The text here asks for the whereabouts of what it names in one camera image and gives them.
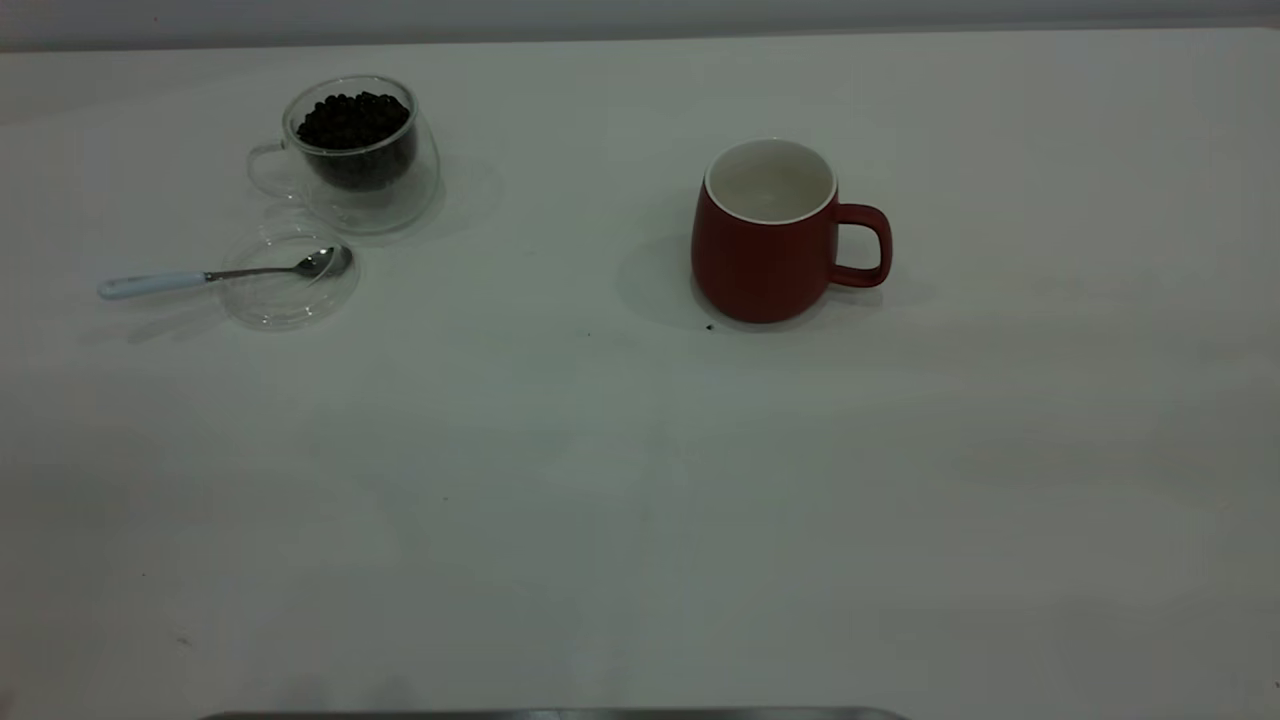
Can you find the clear glass lid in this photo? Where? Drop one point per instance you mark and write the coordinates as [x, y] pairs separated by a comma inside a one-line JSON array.
[[270, 302]]

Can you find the red ceramic mug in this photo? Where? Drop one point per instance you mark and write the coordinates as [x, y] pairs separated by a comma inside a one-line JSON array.
[[760, 265]]

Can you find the dark coffee beans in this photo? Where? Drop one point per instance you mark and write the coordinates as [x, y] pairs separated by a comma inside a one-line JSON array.
[[355, 125]]

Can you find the clear glass cup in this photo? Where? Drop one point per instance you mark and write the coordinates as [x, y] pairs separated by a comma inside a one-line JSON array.
[[395, 205]]

